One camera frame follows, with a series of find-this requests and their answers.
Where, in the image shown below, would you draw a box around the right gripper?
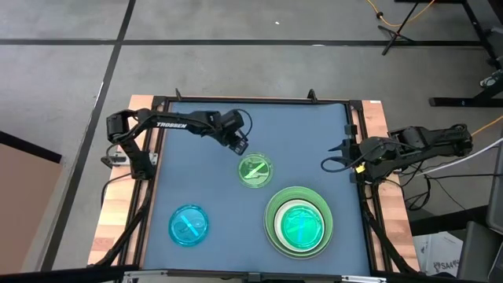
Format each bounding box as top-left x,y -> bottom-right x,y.
328,137 -> 378,176

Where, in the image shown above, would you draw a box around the clear green plastic plate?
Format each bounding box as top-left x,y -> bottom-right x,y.
279,204 -> 325,249
237,152 -> 275,189

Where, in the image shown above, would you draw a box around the opaque green plastic plate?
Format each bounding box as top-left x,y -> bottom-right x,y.
266,188 -> 333,259

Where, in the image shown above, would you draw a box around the cream plastic plate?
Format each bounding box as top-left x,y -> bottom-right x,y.
274,199 -> 326,252

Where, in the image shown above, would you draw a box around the clear blue plastic plate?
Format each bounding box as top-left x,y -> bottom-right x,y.
167,204 -> 210,248

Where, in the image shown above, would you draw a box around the wooden table board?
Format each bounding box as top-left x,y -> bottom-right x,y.
361,100 -> 421,272
88,94 -> 158,268

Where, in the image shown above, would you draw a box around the blue table mat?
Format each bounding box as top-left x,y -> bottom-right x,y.
143,101 -> 373,276

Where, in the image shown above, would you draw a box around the large pale grey-green plate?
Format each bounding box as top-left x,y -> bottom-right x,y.
263,186 -> 335,260

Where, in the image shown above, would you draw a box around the black tripod stand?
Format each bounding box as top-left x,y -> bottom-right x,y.
377,0 -> 424,56

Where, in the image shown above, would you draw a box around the white printed bag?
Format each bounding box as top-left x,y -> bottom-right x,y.
412,231 -> 464,276

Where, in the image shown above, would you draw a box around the person's shoe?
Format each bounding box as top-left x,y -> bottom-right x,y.
479,74 -> 501,88

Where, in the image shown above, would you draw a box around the grey chair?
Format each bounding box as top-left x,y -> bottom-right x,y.
457,133 -> 503,283

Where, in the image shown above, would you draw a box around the brown cardboard panel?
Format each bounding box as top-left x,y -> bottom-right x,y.
0,131 -> 63,276

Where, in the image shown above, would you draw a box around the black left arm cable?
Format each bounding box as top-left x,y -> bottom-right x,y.
235,108 -> 253,138

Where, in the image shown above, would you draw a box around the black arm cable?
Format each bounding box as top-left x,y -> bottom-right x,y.
321,156 -> 357,173
235,108 -> 253,138

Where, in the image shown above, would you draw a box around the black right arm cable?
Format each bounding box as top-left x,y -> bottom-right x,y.
321,156 -> 357,173

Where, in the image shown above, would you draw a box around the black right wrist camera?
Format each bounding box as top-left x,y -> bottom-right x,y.
360,137 -> 390,158

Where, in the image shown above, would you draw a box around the black table frame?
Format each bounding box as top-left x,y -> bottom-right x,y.
88,88 -> 420,283

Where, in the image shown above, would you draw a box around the black floor cables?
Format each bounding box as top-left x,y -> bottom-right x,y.
404,172 -> 492,213

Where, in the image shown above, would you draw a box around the white cable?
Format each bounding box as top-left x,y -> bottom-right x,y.
426,137 -> 503,176

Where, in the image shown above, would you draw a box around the silver arm base bracket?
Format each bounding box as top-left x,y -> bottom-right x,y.
101,153 -> 158,168

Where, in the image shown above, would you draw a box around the black floor stand frame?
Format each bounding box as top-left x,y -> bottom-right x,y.
395,0 -> 503,108

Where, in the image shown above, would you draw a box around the yellow hanging cable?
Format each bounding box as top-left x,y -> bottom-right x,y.
365,0 -> 437,28

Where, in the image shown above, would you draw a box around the yellow floor cable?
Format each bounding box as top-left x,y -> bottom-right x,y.
471,116 -> 503,137

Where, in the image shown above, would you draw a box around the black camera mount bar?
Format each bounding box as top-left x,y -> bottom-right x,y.
121,269 -> 388,283

